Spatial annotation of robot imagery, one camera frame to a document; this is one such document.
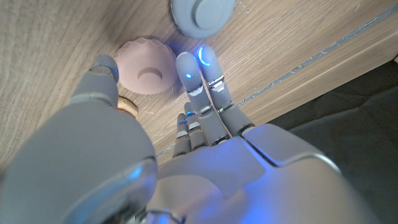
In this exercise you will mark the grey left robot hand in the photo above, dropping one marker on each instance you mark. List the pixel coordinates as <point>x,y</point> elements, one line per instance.
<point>217,174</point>

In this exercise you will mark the pale pink toy disk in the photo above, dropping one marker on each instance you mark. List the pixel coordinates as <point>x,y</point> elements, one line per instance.
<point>143,62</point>

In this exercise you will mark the grey toy disk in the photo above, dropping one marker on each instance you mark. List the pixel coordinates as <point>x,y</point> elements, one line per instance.
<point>202,15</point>

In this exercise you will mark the large tan toy disk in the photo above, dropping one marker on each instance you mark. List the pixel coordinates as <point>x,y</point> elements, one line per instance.
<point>129,107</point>

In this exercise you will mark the black backdrop cloth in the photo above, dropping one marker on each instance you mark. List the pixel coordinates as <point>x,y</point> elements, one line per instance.
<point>357,124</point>

